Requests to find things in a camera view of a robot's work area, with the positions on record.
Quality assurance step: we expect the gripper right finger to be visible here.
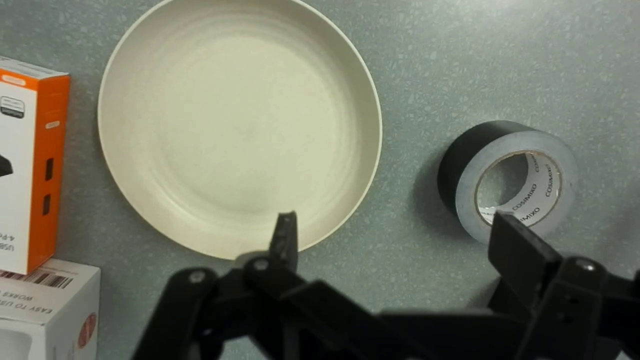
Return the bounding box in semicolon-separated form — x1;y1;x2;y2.
487;211;640;360

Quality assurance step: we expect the beige round plate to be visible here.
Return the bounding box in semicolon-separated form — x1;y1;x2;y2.
97;0;384;260

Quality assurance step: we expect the black tape roll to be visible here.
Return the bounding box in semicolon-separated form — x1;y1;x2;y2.
437;120;579;246

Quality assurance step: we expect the orange and white box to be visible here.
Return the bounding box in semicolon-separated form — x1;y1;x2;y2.
0;56;71;276

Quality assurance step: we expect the white cardboard box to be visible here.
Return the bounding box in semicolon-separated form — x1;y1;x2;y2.
0;258;101;360

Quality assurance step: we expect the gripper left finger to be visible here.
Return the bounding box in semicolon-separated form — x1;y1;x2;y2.
131;211;386;360

